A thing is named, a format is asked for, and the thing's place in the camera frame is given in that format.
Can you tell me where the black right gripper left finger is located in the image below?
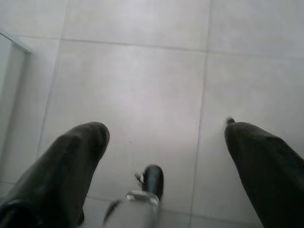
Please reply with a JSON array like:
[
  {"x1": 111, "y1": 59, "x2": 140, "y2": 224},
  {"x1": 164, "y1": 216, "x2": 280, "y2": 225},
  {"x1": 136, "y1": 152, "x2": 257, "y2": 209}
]
[{"x1": 0, "y1": 122, "x2": 111, "y2": 228}]

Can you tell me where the robot right leg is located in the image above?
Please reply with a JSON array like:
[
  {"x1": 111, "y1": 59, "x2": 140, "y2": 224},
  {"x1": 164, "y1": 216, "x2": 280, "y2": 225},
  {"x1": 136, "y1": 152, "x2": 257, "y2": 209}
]
[{"x1": 103, "y1": 165, "x2": 164, "y2": 228}]

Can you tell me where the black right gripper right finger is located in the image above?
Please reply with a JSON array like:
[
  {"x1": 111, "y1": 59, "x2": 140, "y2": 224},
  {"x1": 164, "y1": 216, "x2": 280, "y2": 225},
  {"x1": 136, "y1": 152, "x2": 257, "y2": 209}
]
[{"x1": 224, "y1": 117, "x2": 304, "y2": 228}]

